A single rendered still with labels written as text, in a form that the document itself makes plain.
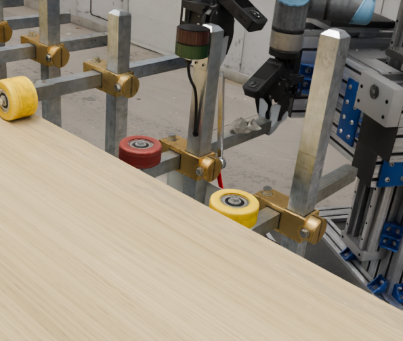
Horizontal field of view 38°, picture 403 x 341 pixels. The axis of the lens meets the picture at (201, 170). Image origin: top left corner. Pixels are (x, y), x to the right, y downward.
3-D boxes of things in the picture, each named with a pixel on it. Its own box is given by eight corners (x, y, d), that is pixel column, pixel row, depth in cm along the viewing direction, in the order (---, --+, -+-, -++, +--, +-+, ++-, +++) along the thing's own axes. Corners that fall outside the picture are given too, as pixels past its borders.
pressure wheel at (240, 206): (200, 243, 101) (207, 185, 96) (246, 243, 102) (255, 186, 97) (206, 270, 94) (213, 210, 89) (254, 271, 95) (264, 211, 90)
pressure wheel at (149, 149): (139, 180, 119) (141, 129, 114) (166, 195, 114) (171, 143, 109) (108, 193, 113) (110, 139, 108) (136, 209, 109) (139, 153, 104)
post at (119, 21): (114, 203, 144) (120, 7, 123) (123, 208, 142) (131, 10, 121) (103, 207, 142) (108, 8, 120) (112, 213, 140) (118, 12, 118)
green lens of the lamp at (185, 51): (190, 48, 108) (191, 36, 107) (215, 56, 105) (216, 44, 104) (167, 52, 104) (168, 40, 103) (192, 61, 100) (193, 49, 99)
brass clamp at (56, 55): (39, 52, 150) (39, 32, 148) (72, 65, 142) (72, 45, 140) (18, 55, 146) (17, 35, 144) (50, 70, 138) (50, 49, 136)
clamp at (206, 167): (173, 155, 126) (175, 133, 124) (220, 178, 118) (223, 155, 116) (154, 162, 122) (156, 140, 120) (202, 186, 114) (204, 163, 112)
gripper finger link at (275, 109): (288, 134, 144) (294, 99, 140) (275, 140, 140) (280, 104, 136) (278, 130, 146) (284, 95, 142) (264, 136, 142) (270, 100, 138)
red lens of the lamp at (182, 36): (191, 34, 107) (192, 22, 106) (216, 42, 103) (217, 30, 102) (168, 38, 103) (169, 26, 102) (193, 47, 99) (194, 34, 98)
